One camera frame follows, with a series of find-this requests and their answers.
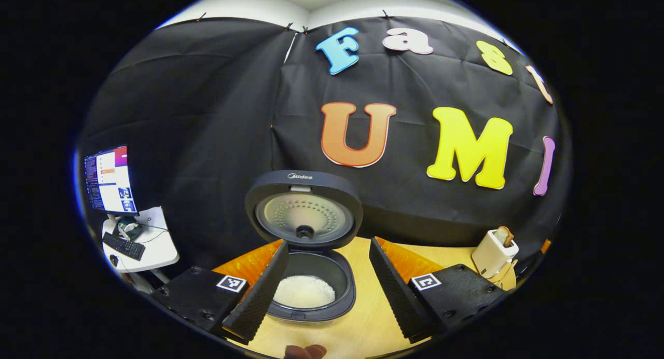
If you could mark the white toaster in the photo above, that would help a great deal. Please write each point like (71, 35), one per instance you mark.
(490, 255)

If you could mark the white rice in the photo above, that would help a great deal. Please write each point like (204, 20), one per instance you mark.
(306, 291)

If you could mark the computer monitor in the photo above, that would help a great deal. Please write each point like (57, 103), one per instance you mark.
(110, 180)

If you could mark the black backdrop cloth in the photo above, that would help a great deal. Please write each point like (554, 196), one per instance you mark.
(207, 115)

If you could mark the dark teal object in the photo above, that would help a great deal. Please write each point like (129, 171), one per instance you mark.
(128, 228)

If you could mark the toasted bread slice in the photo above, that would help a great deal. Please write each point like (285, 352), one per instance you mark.
(505, 236)

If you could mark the black keyboard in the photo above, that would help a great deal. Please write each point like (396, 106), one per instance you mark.
(123, 246)

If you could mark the white side table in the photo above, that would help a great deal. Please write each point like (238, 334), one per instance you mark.
(158, 245)

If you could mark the dark grey rice cooker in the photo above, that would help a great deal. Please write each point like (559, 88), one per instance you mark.
(303, 185)

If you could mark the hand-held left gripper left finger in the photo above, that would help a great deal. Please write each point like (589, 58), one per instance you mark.
(259, 297)

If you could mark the black computer mouse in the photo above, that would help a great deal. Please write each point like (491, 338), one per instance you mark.
(114, 260)

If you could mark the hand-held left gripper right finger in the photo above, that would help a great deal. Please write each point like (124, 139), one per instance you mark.
(397, 297)

